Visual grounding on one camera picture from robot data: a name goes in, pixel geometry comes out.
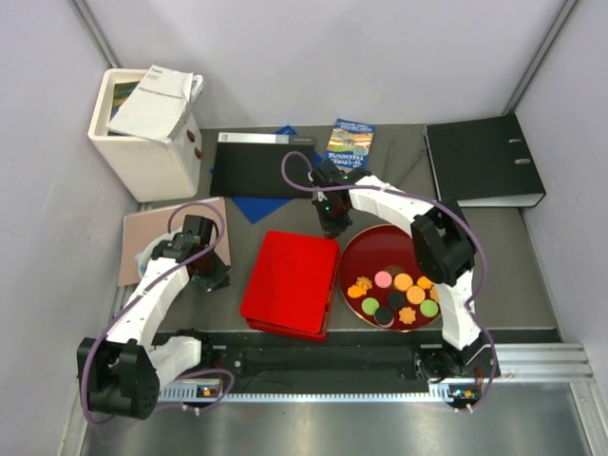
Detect red box lid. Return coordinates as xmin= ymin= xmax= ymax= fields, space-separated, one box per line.
xmin=240 ymin=231 xmax=340 ymax=342

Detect orange flower cookie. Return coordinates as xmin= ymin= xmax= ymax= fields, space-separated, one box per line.
xmin=356 ymin=276 xmax=373 ymax=291
xmin=399 ymin=307 xmax=417 ymax=325

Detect red cookie box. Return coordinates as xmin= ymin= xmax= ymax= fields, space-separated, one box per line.
xmin=240 ymin=272 xmax=336 ymax=342

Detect metal tongs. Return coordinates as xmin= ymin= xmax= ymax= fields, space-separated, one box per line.
xmin=383 ymin=141 xmax=426 ymax=186

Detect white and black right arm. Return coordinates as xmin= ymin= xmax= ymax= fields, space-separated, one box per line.
xmin=308 ymin=160 xmax=498 ymax=384

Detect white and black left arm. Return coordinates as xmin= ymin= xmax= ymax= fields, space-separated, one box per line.
xmin=76 ymin=215 xmax=230 ymax=420

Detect dark red round plate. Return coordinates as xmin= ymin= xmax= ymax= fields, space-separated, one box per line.
xmin=337 ymin=224 xmax=441 ymax=333

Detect blue paperback book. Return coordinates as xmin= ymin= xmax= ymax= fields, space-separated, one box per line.
xmin=325 ymin=119 xmax=375 ymax=170

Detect light blue headphones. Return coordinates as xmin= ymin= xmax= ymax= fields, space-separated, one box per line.
xmin=134 ymin=241 xmax=158 ymax=279

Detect pink notebook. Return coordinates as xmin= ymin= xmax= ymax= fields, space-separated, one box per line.
xmin=118 ymin=205 xmax=219 ymax=286

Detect pink macaron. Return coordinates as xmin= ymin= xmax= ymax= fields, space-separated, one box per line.
xmin=374 ymin=271 xmax=392 ymax=289

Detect black flat notebook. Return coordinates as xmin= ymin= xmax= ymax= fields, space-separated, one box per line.
xmin=210 ymin=132 xmax=315 ymax=199

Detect orange round cracker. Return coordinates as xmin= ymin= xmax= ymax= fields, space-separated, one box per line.
xmin=406 ymin=285 xmax=427 ymax=305
xmin=393 ymin=273 xmax=414 ymax=292

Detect green macaron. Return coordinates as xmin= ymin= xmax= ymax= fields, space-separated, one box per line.
xmin=419 ymin=299 xmax=439 ymax=318
xmin=361 ymin=297 xmax=380 ymax=316

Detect white storage box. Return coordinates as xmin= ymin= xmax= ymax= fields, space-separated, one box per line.
xmin=87 ymin=68 xmax=202 ymax=202

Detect orange fish cookie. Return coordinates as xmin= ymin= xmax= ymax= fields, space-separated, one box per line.
xmin=416 ymin=276 xmax=433 ymax=290

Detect black pink sandwich cookie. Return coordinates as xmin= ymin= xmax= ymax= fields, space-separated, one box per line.
xmin=373 ymin=307 xmax=394 ymax=328

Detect orange star cookie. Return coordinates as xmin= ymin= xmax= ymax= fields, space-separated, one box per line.
xmin=429 ymin=286 xmax=439 ymax=303

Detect white paper manual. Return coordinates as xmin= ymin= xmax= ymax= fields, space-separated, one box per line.
xmin=106 ymin=65 xmax=204 ymax=144

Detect black ring binder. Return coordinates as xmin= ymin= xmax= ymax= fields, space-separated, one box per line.
xmin=425 ymin=114 xmax=546 ymax=208

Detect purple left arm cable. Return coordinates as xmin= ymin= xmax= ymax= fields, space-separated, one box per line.
xmin=78 ymin=199 xmax=236 ymax=425

